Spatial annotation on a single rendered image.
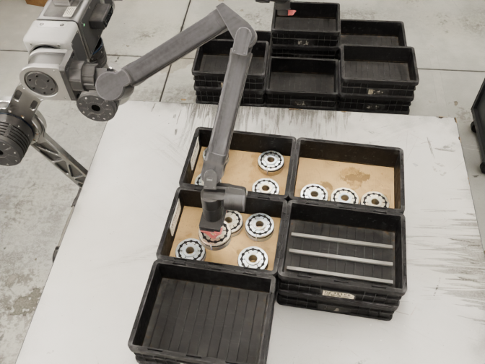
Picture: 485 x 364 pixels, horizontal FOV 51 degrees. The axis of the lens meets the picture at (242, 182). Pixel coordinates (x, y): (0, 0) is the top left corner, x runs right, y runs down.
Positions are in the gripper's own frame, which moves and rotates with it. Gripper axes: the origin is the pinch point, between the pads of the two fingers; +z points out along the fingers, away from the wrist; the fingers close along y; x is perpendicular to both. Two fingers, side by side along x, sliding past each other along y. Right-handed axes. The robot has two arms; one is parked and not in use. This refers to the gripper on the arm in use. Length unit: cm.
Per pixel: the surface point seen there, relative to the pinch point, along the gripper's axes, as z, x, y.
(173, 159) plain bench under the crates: 35, 32, 52
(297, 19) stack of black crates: 58, -8, 191
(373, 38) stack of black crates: 68, -57, 194
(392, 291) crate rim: 9, -57, -7
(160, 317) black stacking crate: 20.0, 13.9, -23.3
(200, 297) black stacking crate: 19.8, 2.9, -14.7
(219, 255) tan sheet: 20.1, 0.1, 1.8
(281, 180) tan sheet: 20.5, -16.7, 38.0
